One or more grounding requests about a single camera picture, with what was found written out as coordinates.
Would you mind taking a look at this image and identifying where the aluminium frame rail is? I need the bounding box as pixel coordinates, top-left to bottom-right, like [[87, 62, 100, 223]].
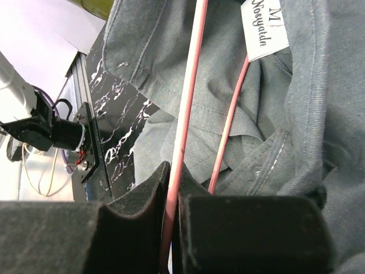
[[64, 53, 91, 108]]

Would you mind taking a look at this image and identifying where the pink wire hanger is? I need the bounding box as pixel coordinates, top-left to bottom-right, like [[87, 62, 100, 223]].
[[159, 1, 249, 273]]

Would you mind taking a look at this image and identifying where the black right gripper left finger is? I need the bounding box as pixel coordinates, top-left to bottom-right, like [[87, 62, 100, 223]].
[[1, 162, 170, 273]]

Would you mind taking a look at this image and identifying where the grey shirt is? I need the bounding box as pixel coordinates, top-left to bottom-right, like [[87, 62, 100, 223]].
[[103, 1, 364, 273]]

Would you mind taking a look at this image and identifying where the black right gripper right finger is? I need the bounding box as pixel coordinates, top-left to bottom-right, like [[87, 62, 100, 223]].
[[172, 167, 335, 273]]

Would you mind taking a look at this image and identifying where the olive green laundry basket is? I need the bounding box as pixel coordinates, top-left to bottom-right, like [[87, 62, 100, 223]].
[[68, 0, 114, 21]]

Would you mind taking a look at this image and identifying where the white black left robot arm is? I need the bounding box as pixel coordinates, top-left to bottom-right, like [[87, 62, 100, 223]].
[[1, 54, 86, 152]]

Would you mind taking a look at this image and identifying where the beige cable on floor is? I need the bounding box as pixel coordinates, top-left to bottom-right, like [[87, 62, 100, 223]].
[[21, 142, 60, 198]]

